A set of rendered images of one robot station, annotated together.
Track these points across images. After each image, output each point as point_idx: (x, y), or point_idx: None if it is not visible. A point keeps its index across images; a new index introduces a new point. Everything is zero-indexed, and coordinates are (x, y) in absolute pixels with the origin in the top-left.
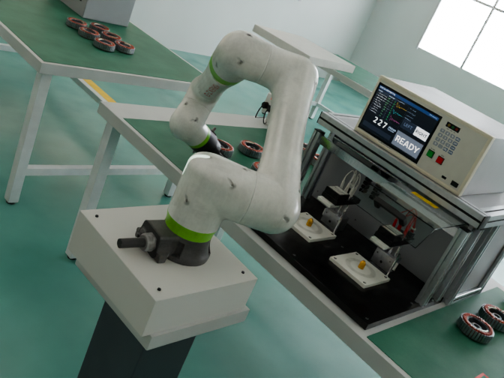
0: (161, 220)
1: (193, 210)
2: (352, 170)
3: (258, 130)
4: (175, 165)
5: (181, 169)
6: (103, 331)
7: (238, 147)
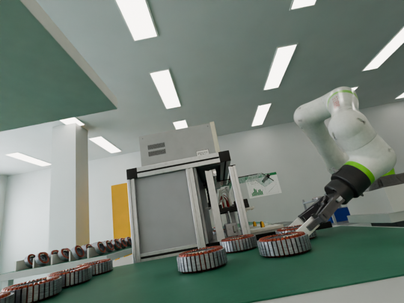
0: (397, 174)
1: None
2: (223, 189)
3: None
4: (387, 227)
5: (377, 227)
6: None
7: (221, 264)
